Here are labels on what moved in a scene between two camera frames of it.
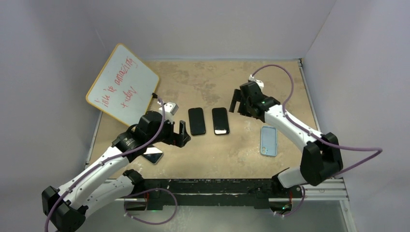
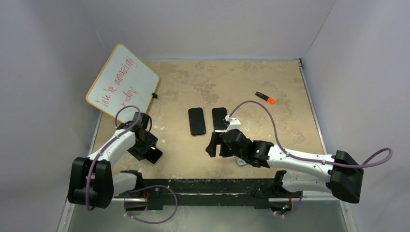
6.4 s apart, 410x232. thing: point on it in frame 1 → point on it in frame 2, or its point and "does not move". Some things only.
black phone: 197,121 does not move
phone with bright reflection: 153,154 does not move
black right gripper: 238,96 → 215,139
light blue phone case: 269,140 → 240,162
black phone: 220,121 does not move
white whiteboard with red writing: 124,87 does not move
